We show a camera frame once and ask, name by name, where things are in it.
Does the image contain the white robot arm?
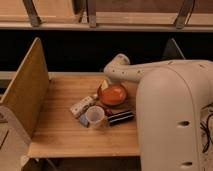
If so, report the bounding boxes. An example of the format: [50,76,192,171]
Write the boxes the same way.
[104,54,213,171]

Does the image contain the white squeeze bottle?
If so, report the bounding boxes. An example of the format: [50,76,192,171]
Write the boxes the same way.
[70,94,98,118]

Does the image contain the wooden upper shelf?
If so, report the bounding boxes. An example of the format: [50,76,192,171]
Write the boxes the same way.
[0,0,213,32]

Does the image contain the wooden side panel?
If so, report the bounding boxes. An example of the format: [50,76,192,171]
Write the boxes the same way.
[0,38,49,142]

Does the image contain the orange ceramic bowl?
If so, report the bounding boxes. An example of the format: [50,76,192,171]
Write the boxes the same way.
[97,84,127,106]

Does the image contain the black cables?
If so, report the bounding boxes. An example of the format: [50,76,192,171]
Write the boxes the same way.
[199,107,213,155]

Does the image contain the black rectangular box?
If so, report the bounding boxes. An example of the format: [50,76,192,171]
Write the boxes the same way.
[108,110,134,126]

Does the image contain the small blue packet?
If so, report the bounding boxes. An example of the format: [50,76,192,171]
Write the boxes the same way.
[79,114,89,127]

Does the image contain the yellow object behind bowl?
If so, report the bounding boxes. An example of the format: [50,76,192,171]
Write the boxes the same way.
[101,80,109,91]

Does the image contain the white plastic cup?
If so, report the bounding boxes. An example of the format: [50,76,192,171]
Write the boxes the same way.
[85,106,106,129]

